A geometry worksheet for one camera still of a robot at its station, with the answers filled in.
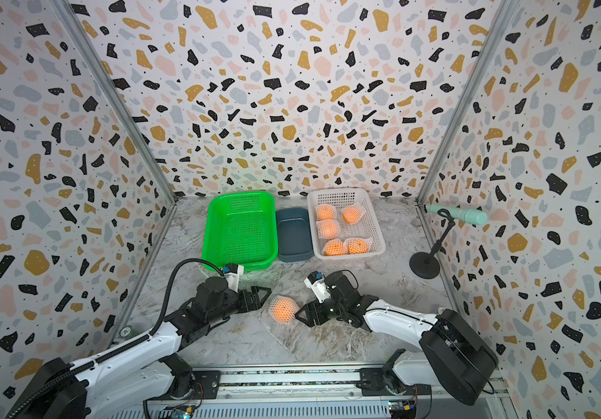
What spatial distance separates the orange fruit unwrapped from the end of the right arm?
0.10m

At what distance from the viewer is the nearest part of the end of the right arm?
0.64 meters

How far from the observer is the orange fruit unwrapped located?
83cm
